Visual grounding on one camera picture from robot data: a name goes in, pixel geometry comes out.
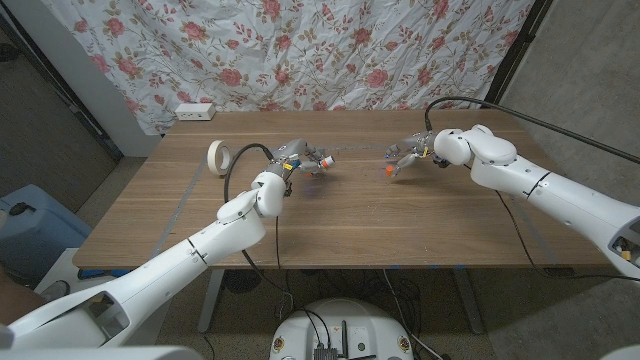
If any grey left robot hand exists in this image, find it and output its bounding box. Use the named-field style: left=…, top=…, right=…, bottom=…
left=269, top=138, right=327, bottom=180

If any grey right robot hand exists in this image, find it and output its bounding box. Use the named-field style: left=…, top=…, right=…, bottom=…
left=384, top=130, right=438, bottom=179

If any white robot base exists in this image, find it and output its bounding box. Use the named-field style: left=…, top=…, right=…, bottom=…
left=269, top=298, right=415, bottom=360

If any masking tape roll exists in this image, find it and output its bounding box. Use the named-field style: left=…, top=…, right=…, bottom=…
left=206, top=139, right=232, bottom=177

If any floral backdrop cloth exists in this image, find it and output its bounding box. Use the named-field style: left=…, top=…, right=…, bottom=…
left=42, top=0, right=536, bottom=136

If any white power strip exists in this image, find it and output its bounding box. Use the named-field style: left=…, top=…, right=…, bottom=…
left=174, top=102, right=217, bottom=122

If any black backdrop stand pole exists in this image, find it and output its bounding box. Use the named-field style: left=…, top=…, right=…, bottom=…
left=480, top=0, right=554, bottom=110

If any black round grille disc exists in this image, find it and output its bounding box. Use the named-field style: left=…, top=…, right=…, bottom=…
left=222, top=269, right=264, bottom=294

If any white table leg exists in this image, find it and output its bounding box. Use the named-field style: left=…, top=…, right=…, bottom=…
left=452, top=268, right=485, bottom=335
left=197, top=268, right=226, bottom=334

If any blue plastic bin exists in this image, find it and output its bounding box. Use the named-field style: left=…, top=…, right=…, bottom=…
left=0, top=183, right=94, bottom=284

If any white sneaker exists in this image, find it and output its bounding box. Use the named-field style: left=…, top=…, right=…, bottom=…
left=42, top=279, right=71, bottom=304

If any person bare leg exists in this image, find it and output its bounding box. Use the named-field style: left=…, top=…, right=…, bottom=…
left=0, top=279, right=46, bottom=326

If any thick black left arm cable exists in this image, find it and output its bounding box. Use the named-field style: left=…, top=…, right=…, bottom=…
left=223, top=143, right=295, bottom=321

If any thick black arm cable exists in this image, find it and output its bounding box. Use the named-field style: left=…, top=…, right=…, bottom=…
left=424, top=96, right=640, bottom=165
left=223, top=143, right=295, bottom=321

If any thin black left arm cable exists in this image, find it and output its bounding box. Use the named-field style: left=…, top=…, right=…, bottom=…
left=273, top=214, right=284, bottom=274

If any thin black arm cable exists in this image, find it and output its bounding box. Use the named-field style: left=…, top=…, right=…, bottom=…
left=273, top=214, right=284, bottom=274
left=494, top=189, right=640, bottom=281

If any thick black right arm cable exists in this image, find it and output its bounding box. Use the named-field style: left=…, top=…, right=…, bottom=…
left=424, top=96, right=640, bottom=165

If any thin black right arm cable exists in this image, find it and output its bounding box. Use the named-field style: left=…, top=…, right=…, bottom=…
left=494, top=189, right=640, bottom=281

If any black floor cable tangle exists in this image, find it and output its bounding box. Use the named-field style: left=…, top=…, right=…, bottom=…
left=284, top=269, right=421, bottom=351

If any white floor cable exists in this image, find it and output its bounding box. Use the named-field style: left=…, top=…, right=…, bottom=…
left=382, top=269, right=444, bottom=360

